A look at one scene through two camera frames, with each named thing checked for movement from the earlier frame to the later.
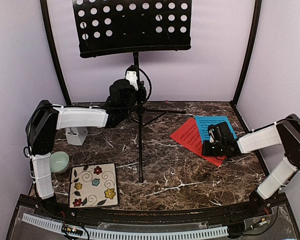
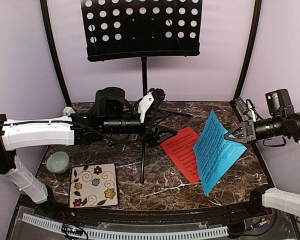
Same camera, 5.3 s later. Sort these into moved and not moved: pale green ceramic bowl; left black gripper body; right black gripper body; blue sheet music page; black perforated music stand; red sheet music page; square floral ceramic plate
Moved: right black gripper body; red sheet music page; black perforated music stand; blue sheet music page; left black gripper body
Not moved: pale green ceramic bowl; square floral ceramic plate
